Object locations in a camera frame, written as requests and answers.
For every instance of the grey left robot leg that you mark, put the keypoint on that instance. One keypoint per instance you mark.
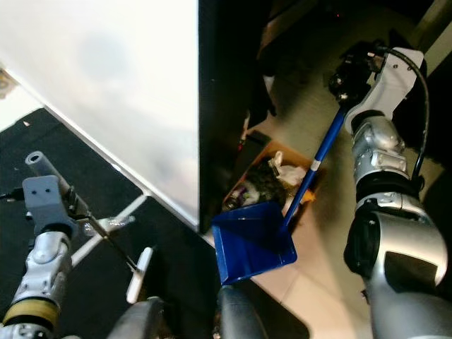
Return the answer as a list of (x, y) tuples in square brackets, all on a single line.
[(138, 321)]

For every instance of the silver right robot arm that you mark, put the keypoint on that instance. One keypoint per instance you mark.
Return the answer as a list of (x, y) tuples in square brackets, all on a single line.
[(392, 233)]

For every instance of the crumpled white paper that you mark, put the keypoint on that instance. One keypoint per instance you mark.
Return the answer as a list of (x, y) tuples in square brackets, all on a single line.
[(284, 169)]

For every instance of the white cabinet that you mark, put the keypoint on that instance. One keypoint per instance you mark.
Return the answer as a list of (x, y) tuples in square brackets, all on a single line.
[(113, 85)]

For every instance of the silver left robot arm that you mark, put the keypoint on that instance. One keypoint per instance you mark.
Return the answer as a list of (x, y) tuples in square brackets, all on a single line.
[(44, 272)]

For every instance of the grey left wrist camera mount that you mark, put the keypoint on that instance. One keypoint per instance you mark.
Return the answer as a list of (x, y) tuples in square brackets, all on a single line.
[(46, 198)]

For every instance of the black floor mat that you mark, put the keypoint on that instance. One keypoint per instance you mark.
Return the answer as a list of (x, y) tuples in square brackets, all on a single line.
[(21, 155), (183, 275)]

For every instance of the cardboard box of rubbish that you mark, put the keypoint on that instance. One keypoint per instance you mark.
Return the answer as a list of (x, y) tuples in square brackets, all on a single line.
[(261, 185)]

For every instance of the grey robot leg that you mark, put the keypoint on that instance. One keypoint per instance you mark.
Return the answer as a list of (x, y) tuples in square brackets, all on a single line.
[(244, 314), (138, 321)]

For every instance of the black cabinet side panel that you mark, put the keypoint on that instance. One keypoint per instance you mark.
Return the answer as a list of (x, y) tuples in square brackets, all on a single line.
[(222, 99)]

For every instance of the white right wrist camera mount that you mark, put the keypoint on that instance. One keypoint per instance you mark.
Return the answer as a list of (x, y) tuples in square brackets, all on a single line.
[(395, 78)]

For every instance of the grey right robot leg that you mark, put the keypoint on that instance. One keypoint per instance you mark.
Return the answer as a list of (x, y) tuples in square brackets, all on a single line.
[(244, 314)]

